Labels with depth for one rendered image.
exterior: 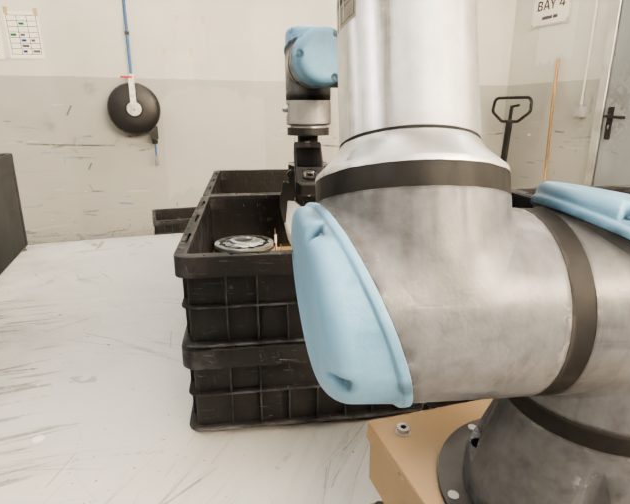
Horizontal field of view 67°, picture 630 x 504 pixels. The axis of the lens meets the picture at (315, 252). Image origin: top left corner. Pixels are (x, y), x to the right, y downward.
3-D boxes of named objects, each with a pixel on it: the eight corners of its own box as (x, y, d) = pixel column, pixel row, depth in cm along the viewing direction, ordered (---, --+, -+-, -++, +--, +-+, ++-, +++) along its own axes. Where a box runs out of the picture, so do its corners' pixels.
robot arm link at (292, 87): (285, 22, 71) (281, 31, 80) (287, 99, 74) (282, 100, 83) (337, 23, 72) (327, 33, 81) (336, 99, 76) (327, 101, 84)
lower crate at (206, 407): (428, 420, 61) (435, 335, 57) (187, 443, 56) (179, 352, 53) (357, 301, 98) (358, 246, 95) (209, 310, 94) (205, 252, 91)
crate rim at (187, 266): (440, 267, 55) (442, 247, 54) (172, 279, 51) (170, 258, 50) (359, 203, 93) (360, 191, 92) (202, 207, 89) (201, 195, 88)
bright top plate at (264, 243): (275, 252, 78) (275, 248, 78) (213, 254, 77) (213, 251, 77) (271, 236, 88) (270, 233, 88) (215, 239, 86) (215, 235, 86)
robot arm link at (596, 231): (758, 435, 28) (842, 209, 24) (548, 450, 26) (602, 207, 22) (609, 338, 39) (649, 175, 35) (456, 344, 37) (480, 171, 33)
